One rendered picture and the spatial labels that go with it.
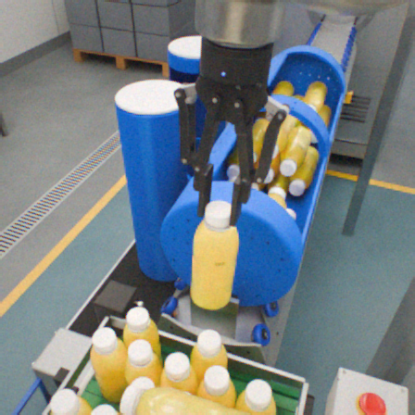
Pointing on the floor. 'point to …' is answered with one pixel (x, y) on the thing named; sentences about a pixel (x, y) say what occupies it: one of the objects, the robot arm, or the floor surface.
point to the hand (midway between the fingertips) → (220, 195)
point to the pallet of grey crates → (129, 29)
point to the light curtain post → (382, 116)
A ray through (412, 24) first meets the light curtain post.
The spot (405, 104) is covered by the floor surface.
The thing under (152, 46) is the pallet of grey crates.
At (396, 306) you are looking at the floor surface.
